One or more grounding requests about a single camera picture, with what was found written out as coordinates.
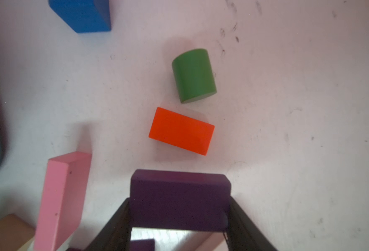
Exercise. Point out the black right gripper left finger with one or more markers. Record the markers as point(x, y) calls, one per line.
point(116, 234)

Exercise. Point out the red-orange wooden block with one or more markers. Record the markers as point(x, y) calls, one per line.
point(181, 131)

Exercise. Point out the pink long wooden block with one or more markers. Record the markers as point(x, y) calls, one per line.
point(62, 200)

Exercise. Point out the green wooden cylinder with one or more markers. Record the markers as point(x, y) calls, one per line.
point(194, 76)

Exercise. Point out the natural wood block rear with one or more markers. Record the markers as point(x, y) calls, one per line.
point(14, 233)

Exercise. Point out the blue wooden cube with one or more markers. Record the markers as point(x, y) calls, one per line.
point(83, 16)

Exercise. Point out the purple wooden brick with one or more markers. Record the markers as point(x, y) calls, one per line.
point(179, 200)

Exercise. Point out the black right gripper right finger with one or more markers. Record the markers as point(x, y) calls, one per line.
point(242, 234)

